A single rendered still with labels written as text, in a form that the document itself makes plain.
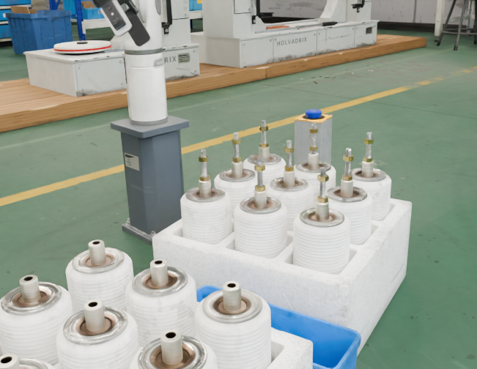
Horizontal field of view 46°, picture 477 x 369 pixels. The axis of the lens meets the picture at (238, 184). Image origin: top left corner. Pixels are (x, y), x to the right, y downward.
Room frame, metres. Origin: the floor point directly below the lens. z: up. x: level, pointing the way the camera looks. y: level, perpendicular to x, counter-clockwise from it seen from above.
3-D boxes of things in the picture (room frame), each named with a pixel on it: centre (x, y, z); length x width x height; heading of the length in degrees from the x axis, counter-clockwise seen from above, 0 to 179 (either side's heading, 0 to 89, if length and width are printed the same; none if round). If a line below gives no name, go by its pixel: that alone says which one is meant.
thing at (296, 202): (1.02, -0.10, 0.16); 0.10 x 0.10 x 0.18
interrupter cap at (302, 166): (1.13, -0.16, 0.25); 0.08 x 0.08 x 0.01
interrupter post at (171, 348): (0.50, 0.08, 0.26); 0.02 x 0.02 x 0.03
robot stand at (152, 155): (1.38, 0.22, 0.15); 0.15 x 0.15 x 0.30; 42
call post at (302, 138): (1.31, -0.19, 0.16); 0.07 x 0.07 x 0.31; 59
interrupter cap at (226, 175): (1.09, 0.00, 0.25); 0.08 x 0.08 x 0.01
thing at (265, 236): (0.92, -0.04, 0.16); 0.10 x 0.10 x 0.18
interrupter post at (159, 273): (0.67, 0.11, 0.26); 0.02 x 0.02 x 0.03
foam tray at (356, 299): (1.02, -0.10, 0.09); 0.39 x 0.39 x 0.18; 59
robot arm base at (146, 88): (1.38, 0.22, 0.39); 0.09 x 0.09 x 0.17; 42
